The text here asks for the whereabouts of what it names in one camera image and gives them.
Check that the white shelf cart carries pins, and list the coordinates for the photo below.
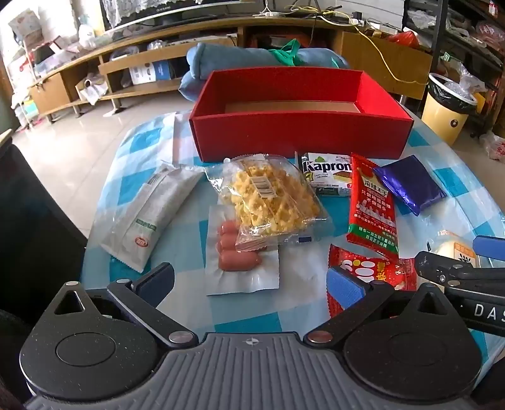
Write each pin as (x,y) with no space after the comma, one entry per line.
(25,59)

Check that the black chair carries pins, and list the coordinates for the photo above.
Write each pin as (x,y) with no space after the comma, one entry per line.
(31,236)

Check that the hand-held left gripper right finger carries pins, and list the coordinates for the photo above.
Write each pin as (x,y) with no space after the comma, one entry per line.
(341,286)

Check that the white blue carton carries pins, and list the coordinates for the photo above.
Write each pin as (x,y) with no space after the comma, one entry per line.
(148,73)

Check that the rolled blue blanket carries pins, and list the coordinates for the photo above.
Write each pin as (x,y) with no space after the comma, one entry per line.
(236,59)

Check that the purple snack packet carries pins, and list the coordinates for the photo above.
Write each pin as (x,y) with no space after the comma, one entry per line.
(410,185)

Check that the clear sausage packet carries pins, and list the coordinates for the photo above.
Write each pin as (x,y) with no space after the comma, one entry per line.
(246,278)

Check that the long white snack packet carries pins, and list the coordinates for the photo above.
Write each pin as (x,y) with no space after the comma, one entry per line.
(150,213)

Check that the red gummy candy packet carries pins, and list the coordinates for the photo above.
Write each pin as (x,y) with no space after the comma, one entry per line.
(351,261)

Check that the red spicy strip packet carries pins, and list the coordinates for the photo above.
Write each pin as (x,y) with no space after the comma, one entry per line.
(371,213)

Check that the red cardboard box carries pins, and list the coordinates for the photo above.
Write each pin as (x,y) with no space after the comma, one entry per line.
(276,134)

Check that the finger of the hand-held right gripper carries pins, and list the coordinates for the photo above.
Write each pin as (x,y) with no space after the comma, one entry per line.
(438,264)
(491,245)

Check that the yellow crispy noodle packet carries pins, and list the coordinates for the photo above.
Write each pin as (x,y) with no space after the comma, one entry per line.
(272,205)

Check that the red plastic bag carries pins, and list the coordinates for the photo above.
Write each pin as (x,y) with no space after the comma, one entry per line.
(404,39)

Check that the wooden TV cabinet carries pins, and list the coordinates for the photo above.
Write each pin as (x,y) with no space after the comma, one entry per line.
(63,88)

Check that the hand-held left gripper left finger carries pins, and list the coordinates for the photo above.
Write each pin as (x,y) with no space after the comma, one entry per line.
(158,282)

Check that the television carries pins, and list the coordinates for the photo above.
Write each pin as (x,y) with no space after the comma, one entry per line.
(169,10)

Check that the yellow trash bin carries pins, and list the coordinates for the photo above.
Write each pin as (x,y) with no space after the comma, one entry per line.
(442,118)

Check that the white paper bag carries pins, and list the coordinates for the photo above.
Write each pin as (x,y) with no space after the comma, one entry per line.
(92,86)

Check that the clear bread bun packet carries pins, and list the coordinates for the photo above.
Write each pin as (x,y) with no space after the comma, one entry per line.
(449,248)

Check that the white plastic bag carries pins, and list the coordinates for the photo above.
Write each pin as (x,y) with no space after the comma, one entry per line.
(495,146)

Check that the white green cake packet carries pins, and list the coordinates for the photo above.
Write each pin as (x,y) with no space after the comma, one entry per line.
(323,173)

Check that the black storage rack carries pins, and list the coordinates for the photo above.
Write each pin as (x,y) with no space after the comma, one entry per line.
(438,35)

